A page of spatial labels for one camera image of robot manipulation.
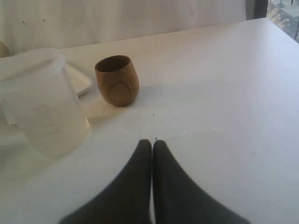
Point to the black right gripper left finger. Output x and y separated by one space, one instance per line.
126 200

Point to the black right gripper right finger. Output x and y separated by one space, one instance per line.
178 199

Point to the brown wooden cup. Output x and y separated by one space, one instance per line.
117 80

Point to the white plastic tray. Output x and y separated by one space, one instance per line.
80 82

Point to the frosted plastic container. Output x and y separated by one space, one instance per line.
36 90

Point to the dark window frame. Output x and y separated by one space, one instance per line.
256 9

